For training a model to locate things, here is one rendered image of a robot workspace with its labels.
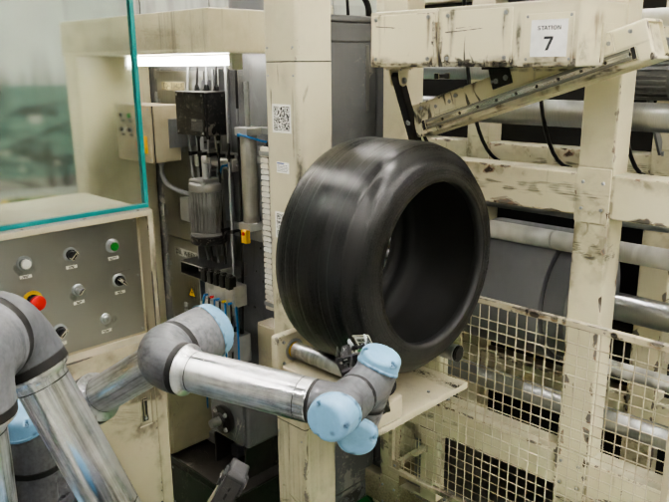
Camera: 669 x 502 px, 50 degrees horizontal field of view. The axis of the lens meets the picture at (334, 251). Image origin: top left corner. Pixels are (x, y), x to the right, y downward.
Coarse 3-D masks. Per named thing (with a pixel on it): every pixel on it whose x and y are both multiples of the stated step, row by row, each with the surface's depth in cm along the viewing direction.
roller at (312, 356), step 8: (296, 344) 192; (304, 344) 192; (296, 352) 190; (304, 352) 188; (312, 352) 187; (320, 352) 186; (304, 360) 188; (312, 360) 186; (320, 360) 184; (328, 360) 182; (320, 368) 185; (328, 368) 182; (336, 368) 180; (392, 392) 171
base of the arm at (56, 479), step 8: (48, 472) 152; (56, 472) 154; (16, 480) 151; (24, 480) 150; (32, 480) 151; (40, 480) 151; (48, 480) 152; (56, 480) 154; (64, 480) 156; (16, 488) 151; (24, 488) 151; (32, 488) 151; (40, 488) 151; (48, 488) 152; (56, 488) 153; (64, 488) 156; (24, 496) 150; (32, 496) 151; (40, 496) 151; (48, 496) 152; (56, 496) 153; (64, 496) 156; (72, 496) 157
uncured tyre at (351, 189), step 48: (384, 144) 168; (432, 144) 170; (336, 192) 160; (384, 192) 156; (432, 192) 199; (480, 192) 181; (288, 240) 165; (336, 240) 155; (384, 240) 156; (432, 240) 205; (480, 240) 185; (288, 288) 167; (336, 288) 156; (384, 288) 204; (432, 288) 203; (480, 288) 189; (336, 336) 163; (384, 336) 163; (432, 336) 180
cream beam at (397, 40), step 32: (544, 0) 159; (576, 0) 154; (384, 32) 192; (416, 32) 184; (448, 32) 177; (480, 32) 171; (512, 32) 165; (576, 32) 155; (384, 64) 194; (416, 64) 186; (448, 64) 180; (480, 64) 173; (512, 64) 167; (544, 64) 162; (576, 64) 157
